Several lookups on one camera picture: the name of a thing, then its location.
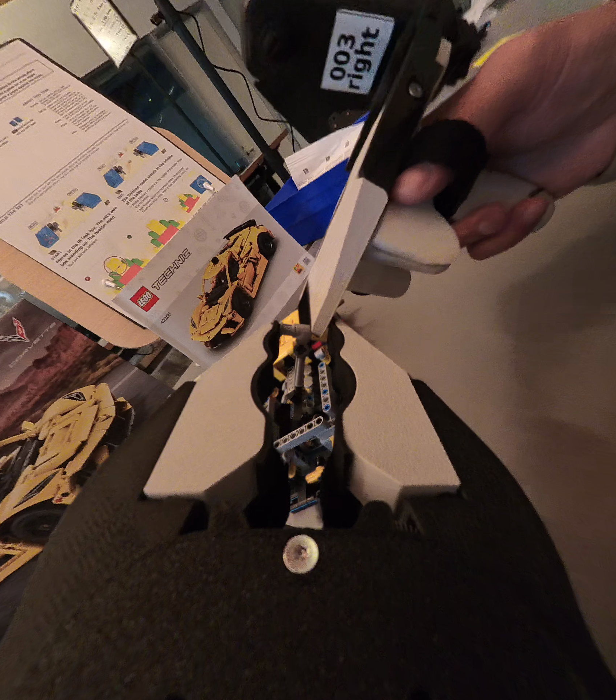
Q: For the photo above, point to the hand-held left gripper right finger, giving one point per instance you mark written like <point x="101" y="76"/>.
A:
<point x="396" y="438"/>

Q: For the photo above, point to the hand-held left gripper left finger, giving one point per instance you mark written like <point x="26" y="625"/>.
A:
<point x="204" y="438"/>

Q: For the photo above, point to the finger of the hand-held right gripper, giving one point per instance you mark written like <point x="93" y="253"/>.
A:
<point x="350" y="246"/>
<point x="379" y="282"/>

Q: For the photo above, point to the grey toy beam subassembly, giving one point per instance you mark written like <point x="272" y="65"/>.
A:
<point x="306" y="427"/>

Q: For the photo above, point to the grey desk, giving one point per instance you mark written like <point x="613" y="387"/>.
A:
<point x="549" y="383"/>

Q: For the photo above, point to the person's right hand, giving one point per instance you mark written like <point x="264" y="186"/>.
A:
<point x="570" y="98"/>

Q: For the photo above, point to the blue plastic bin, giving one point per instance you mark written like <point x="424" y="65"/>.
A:
<point x="308" y="208"/>

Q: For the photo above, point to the black pole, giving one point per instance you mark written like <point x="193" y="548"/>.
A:
<point x="221" y="93"/>

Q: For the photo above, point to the white papers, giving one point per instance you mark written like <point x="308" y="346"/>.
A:
<point x="324" y="153"/>

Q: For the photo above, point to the toy car instruction booklet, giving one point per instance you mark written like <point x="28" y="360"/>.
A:
<point x="221" y="273"/>

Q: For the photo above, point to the toy car set box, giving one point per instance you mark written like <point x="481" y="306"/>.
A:
<point x="24" y="438"/>

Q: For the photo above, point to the brick picture poster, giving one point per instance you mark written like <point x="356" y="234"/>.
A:
<point x="57" y="175"/>

